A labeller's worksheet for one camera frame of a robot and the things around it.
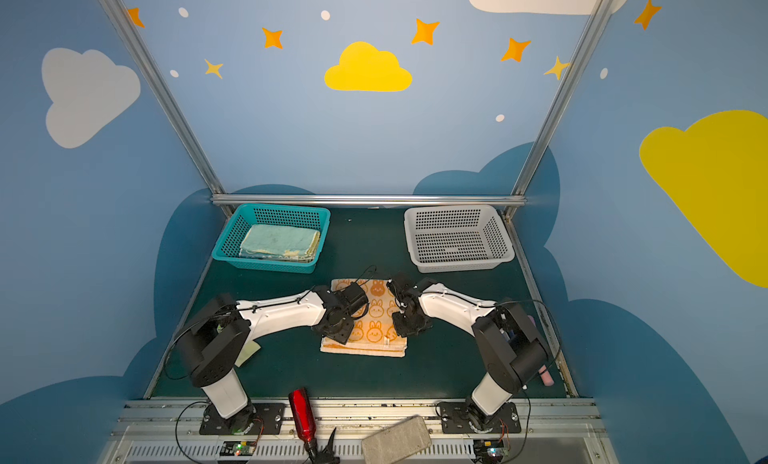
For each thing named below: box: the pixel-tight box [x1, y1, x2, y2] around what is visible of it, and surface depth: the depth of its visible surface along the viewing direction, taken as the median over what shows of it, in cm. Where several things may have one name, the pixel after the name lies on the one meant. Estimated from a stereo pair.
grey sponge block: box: [361, 415, 432, 464], surface depth 70 cm
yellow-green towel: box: [238, 224, 320, 261], surface depth 107 cm
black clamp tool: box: [303, 427, 340, 464], surface depth 70 cm
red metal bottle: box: [288, 387, 317, 442], surface depth 74 cm
